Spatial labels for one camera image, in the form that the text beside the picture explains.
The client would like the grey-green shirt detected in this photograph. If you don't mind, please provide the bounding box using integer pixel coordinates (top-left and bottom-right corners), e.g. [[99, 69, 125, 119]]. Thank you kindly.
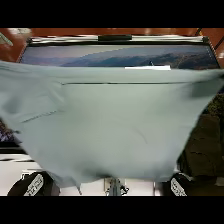
[[0, 59, 224, 195]]

